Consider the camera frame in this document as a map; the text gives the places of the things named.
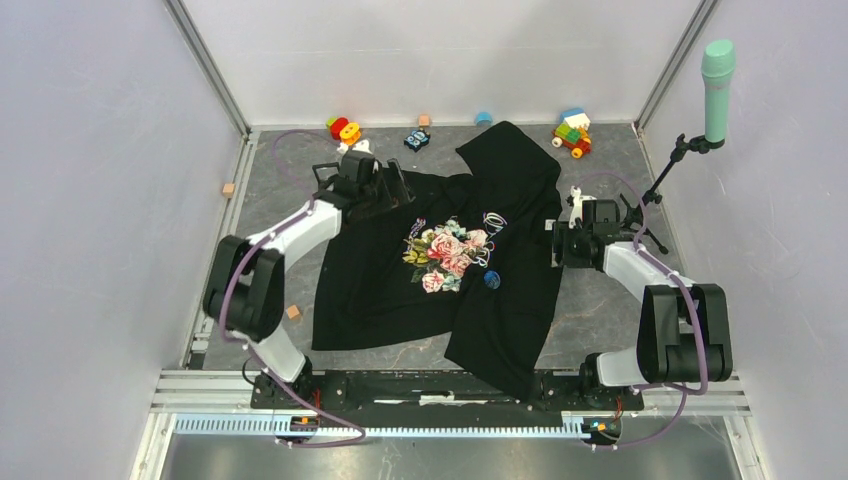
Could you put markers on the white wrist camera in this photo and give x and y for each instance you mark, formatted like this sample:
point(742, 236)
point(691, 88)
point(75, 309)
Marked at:
point(577, 200)
point(359, 149)

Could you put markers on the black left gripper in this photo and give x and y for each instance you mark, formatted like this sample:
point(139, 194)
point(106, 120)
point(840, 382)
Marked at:
point(387, 196)

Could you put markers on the light blue arch block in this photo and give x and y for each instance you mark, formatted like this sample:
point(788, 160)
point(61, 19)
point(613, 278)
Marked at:
point(483, 119)

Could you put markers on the black floral t-shirt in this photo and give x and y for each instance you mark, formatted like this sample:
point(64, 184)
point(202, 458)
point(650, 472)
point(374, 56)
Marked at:
point(417, 271)

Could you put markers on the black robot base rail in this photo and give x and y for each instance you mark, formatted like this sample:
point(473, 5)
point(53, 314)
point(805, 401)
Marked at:
point(437, 398)

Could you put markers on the blue black toy car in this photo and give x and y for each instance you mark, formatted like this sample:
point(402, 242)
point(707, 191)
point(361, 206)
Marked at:
point(417, 140)

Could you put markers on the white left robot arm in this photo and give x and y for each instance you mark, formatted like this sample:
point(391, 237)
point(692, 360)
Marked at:
point(244, 291)

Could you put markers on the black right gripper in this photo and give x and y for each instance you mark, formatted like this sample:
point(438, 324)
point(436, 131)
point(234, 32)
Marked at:
point(561, 234)

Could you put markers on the black microphone tripod stand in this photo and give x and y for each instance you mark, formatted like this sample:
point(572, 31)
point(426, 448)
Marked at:
point(634, 218)

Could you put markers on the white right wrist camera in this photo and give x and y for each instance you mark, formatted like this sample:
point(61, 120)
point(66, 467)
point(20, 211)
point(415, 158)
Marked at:
point(577, 200)

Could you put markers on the black square display frame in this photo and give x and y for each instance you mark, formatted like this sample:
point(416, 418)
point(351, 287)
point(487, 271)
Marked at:
point(326, 174)

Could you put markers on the wooden cube near shirt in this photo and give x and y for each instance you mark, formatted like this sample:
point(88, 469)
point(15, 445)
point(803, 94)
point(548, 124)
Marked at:
point(293, 313)

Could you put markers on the colourful building block stack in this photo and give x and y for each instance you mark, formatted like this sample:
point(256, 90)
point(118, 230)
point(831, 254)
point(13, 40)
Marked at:
point(572, 133)

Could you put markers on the white toothed cable strip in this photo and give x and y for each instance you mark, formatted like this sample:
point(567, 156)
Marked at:
point(279, 425)

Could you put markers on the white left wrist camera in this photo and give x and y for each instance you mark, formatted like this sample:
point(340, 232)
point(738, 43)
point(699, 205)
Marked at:
point(359, 149)

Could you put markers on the red yellow toy rings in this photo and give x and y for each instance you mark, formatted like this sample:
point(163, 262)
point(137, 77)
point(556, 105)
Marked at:
point(346, 129)

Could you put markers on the mint green microphone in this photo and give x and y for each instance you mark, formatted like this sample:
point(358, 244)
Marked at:
point(717, 68)

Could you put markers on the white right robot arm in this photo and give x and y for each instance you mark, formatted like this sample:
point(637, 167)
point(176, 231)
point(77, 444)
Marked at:
point(683, 338)

